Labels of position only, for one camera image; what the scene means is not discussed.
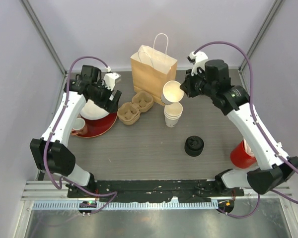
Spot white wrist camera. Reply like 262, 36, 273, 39
103, 72, 121, 94
187, 51, 209, 76

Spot white and pink ceramic mug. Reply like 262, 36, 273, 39
71, 118, 88, 135

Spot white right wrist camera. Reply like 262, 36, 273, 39
187, 51, 209, 76

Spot dark red round tray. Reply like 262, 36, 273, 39
71, 113, 117, 138

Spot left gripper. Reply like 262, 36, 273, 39
89, 80, 121, 113

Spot stack of black cup lids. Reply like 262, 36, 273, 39
184, 135, 204, 157

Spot white paper plate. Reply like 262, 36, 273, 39
80, 100, 109, 120

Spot white paper cup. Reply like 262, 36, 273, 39
161, 80, 184, 105

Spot brown paper takeout bag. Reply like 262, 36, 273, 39
131, 33, 177, 105

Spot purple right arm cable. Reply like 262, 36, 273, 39
195, 41, 298, 219

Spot red cup of straws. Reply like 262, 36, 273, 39
230, 141, 256, 169

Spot brown cardboard cup carrier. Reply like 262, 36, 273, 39
117, 91, 154, 125

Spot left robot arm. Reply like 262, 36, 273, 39
30, 65, 122, 198

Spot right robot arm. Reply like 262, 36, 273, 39
180, 59, 298, 196

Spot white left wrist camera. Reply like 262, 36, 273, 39
103, 72, 121, 94

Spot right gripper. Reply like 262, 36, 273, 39
180, 67, 216, 98

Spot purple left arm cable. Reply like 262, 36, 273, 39
43, 56, 118, 216

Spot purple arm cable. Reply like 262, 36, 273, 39
195, 41, 298, 219
43, 56, 118, 216

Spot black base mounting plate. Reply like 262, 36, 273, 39
67, 179, 245, 202

